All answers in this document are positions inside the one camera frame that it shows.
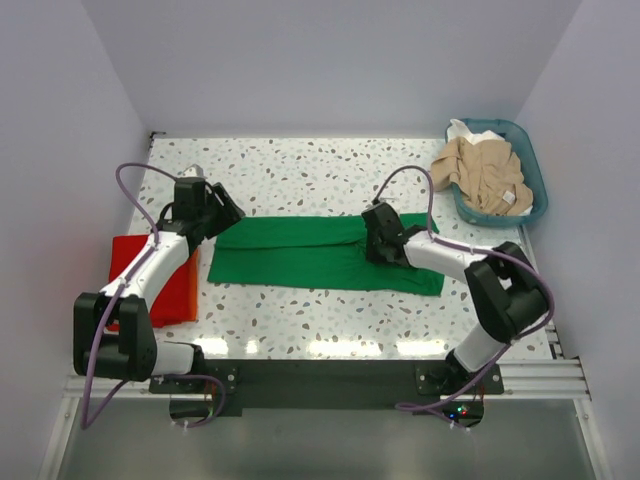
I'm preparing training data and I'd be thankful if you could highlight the green polo shirt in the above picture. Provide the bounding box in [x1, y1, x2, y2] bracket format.
[207, 216, 445, 296]

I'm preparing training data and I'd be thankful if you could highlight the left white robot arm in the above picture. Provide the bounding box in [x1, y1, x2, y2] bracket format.
[73, 177, 244, 392]

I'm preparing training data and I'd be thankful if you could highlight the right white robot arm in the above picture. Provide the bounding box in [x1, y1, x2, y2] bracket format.
[362, 202, 552, 393]

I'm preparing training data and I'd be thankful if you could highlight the orange folded t shirt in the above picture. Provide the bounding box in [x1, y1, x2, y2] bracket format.
[187, 249, 200, 322]

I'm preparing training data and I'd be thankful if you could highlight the red folded t shirt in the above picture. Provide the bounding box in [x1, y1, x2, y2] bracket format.
[108, 235, 189, 329]

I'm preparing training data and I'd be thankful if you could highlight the beige crumpled shirt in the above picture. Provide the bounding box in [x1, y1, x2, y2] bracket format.
[430, 137, 534, 216]

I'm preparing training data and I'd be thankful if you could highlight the white crumpled shirt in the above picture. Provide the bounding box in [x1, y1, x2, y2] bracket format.
[446, 119, 534, 217]

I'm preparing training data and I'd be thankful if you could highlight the teal plastic basket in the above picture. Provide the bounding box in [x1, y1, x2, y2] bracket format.
[452, 118, 548, 228]

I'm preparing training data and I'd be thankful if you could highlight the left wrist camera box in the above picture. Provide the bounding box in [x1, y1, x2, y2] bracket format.
[180, 164, 206, 179]

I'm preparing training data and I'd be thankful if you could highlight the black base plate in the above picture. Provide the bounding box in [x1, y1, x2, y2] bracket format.
[148, 357, 504, 419]

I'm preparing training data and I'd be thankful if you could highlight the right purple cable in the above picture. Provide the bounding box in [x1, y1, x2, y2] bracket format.
[372, 165, 557, 416]

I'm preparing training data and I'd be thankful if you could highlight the purple cable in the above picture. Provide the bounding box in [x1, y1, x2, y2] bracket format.
[79, 162, 229, 431]
[372, 165, 557, 416]

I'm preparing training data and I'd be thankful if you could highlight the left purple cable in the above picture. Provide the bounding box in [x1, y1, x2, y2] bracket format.
[79, 162, 229, 431]

